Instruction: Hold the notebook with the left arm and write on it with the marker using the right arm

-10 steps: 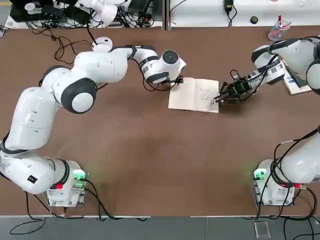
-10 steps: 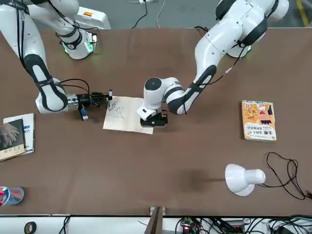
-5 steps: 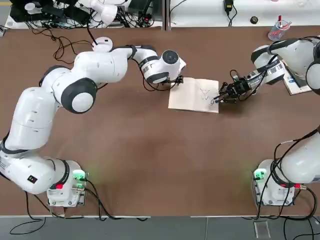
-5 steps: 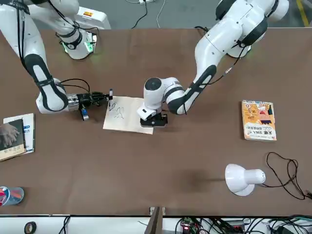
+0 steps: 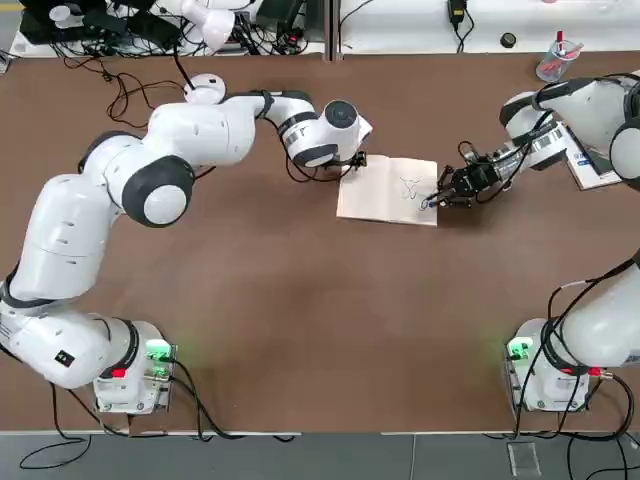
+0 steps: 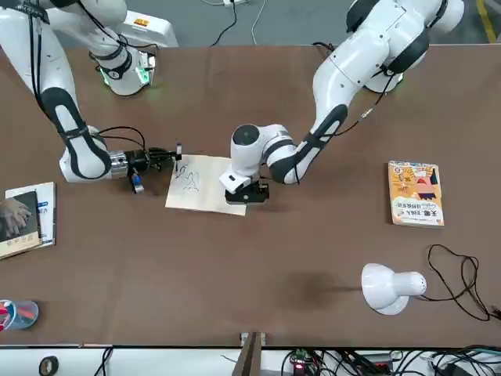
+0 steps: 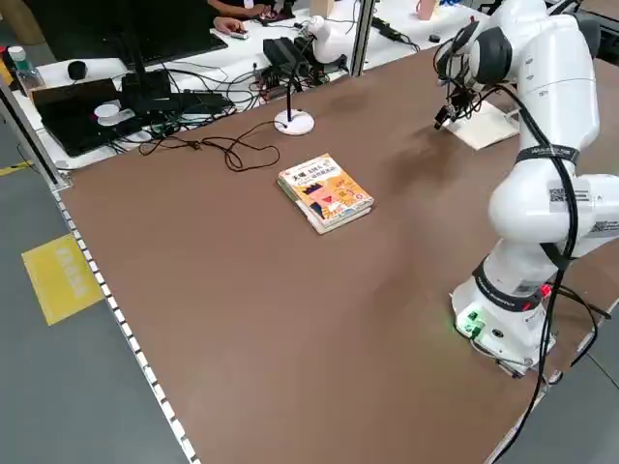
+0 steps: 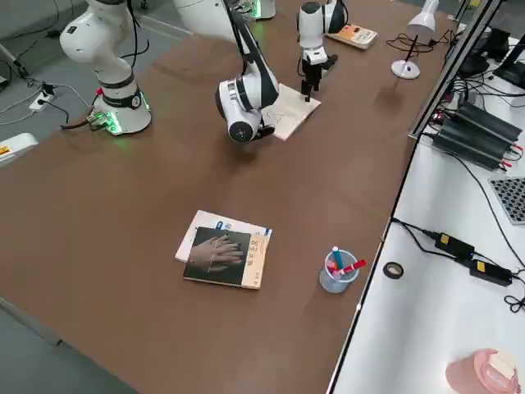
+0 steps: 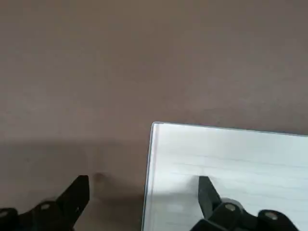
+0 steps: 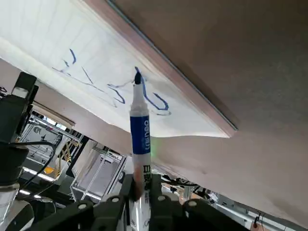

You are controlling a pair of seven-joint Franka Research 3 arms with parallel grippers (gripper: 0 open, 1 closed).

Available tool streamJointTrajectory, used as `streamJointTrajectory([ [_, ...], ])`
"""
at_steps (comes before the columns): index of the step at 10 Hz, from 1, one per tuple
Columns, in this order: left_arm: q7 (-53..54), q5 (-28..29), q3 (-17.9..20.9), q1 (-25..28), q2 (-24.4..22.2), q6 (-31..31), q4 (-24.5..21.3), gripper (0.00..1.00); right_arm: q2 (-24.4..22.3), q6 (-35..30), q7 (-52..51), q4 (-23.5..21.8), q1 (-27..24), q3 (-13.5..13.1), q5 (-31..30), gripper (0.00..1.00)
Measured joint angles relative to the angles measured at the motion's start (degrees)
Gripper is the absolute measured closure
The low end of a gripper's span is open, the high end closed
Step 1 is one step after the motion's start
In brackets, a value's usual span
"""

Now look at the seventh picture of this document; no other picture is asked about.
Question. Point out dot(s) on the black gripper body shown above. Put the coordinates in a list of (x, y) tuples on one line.
[(462, 99)]

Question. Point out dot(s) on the white notebook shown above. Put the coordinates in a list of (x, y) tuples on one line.
[(483, 130)]

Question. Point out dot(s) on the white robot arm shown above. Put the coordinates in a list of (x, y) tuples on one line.
[(556, 96)]

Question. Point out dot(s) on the black tape roll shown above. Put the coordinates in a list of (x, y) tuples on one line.
[(434, 37)]

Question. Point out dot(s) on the white side desk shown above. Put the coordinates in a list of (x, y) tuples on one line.
[(408, 24)]

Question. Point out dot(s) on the black power adapter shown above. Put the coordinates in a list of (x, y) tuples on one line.
[(395, 35), (379, 23)]

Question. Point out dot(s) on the pink cup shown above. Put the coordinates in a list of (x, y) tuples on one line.
[(425, 8)]

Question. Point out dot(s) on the orange illustrated cover book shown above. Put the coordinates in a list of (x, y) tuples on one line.
[(329, 191)]

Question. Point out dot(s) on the white desk lamp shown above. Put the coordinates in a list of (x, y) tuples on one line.
[(295, 123)]

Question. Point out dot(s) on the wooden box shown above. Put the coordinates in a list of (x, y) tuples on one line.
[(321, 7)]

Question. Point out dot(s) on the black ribbed power supply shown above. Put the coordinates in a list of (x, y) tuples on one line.
[(280, 50)]

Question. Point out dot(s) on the pink handheld device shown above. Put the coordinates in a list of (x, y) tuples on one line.
[(268, 18)]

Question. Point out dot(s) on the small white red device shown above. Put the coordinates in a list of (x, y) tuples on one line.
[(240, 35)]

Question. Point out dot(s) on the black keyboard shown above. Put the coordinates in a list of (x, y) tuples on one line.
[(193, 46)]

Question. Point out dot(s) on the black box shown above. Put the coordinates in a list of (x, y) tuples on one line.
[(145, 89)]

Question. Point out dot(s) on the white tape roll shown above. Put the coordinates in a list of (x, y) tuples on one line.
[(107, 115)]

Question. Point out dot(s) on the black monitor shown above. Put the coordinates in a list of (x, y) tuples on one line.
[(87, 29)]

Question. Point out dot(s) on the black round cap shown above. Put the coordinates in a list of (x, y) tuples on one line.
[(77, 70)]

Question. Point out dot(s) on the dark laptop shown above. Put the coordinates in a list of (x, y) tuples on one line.
[(72, 121)]

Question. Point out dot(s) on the yellow floor sticker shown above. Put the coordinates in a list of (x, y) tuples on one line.
[(58, 280)]

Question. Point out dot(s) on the clear bottle with white cap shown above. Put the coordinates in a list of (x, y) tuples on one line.
[(19, 63)]

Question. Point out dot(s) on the aluminium frame post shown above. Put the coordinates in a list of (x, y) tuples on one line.
[(360, 43), (30, 145)]

